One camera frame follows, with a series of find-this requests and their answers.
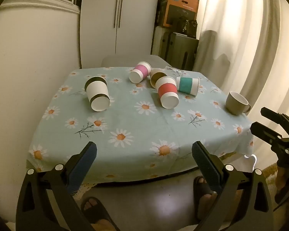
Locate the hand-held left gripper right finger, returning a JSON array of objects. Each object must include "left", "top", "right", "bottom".
[{"left": 192, "top": 141, "right": 275, "bottom": 231}]

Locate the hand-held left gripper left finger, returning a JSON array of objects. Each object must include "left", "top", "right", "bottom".
[{"left": 15, "top": 141, "right": 97, "bottom": 231}]

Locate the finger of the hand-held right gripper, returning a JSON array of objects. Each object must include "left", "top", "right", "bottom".
[
  {"left": 250, "top": 122, "right": 289, "bottom": 150},
  {"left": 260, "top": 107, "right": 289, "bottom": 138}
]

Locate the black banded white paper cup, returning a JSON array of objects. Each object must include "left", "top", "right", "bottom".
[{"left": 84, "top": 76, "right": 111, "bottom": 112}]

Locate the teal banded white paper cup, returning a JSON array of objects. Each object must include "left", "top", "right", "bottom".
[{"left": 176, "top": 76, "right": 200, "bottom": 97}]

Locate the red banded white paper cup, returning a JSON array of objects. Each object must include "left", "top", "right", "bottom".
[{"left": 155, "top": 76, "right": 179, "bottom": 109}]

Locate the gold paper cup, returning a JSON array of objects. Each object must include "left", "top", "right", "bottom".
[{"left": 150, "top": 69, "right": 168, "bottom": 89}]

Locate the pink banded white paper cup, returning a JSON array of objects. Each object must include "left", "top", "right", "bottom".
[{"left": 129, "top": 61, "right": 152, "bottom": 83}]

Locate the person's right hand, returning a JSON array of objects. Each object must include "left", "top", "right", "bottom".
[{"left": 276, "top": 167, "right": 289, "bottom": 194}]

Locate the person's right foot in slipper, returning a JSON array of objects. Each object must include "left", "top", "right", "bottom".
[{"left": 193, "top": 175, "right": 218, "bottom": 222}]

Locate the person's foot in slipper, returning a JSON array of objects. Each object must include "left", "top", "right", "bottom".
[
  {"left": 81, "top": 196, "right": 119, "bottom": 231},
  {"left": 193, "top": 175, "right": 218, "bottom": 222}
]

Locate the beige shaggy rug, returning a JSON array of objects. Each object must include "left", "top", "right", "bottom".
[{"left": 262, "top": 162, "right": 280, "bottom": 212}]

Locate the beige ceramic mug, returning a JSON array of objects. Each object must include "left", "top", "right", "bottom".
[{"left": 225, "top": 91, "right": 251, "bottom": 116}]

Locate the person's left foot in slipper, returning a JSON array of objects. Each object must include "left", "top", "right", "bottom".
[{"left": 81, "top": 196, "right": 119, "bottom": 231}]

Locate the daisy print blue tablecloth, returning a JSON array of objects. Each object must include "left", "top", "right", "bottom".
[{"left": 26, "top": 67, "right": 254, "bottom": 186}]

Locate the cream curtain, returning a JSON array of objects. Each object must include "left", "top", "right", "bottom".
[{"left": 193, "top": 0, "right": 289, "bottom": 171}]

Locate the clear plastic wrapper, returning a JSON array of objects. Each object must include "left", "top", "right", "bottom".
[{"left": 166, "top": 65, "right": 183, "bottom": 74}]

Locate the dark green suitcase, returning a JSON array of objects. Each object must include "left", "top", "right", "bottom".
[{"left": 167, "top": 32, "right": 199, "bottom": 72}]

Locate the grey chair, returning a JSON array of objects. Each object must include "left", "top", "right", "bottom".
[{"left": 101, "top": 55, "right": 168, "bottom": 68}]

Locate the grey suitcase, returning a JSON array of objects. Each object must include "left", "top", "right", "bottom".
[{"left": 151, "top": 26, "right": 174, "bottom": 61}]

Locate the orange and black cardboard box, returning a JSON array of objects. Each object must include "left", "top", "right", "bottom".
[{"left": 158, "top": 0, "right": 200, "bottom": 28}]

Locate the white wardrobe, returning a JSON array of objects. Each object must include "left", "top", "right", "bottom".
[{"left": 80, "top": 0, "right": 163, "bottom": 69}]

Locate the black strapped bag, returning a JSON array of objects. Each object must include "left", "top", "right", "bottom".
[{"left": 176, "top": 18, "right": 198, "bottom": 39}]

